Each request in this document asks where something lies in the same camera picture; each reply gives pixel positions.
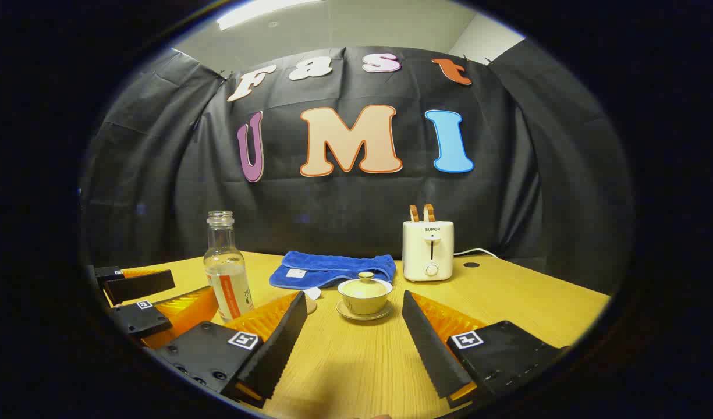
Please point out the small white object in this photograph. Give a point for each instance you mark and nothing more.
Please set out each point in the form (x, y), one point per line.
(312, 293)

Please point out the round wooden coaster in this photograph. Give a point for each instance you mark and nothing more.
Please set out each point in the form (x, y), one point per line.
(311, 306)

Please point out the clear glass water bottle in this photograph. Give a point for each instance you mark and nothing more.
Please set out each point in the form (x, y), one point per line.
(225, 273)

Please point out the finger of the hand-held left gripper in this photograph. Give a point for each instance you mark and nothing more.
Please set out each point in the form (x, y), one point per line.
(141, 286)
(138, 319)

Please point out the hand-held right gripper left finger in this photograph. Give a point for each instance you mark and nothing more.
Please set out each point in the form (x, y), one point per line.
(275, 355)

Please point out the cream toaster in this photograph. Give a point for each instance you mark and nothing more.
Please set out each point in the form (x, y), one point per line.
(417, 250)

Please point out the pale yellow teacup lid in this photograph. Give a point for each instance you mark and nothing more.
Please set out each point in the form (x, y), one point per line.
(365, 286)

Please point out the pale yellow teacup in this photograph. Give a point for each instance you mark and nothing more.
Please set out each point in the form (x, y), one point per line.
(365, 305)

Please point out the blue towel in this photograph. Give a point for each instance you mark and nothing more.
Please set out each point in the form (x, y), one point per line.
(333, 267)

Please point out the black backdrop cloth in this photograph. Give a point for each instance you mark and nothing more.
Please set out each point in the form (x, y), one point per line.
(333, 203)

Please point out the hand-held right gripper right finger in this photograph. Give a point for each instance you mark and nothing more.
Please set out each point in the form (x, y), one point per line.
(432, 349)

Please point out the toast bread slice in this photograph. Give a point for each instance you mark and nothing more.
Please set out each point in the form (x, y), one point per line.
(429, 213)
(414, 213)

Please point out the pale yellow saucer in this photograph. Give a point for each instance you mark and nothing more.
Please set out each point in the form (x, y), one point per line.
(346, 312)

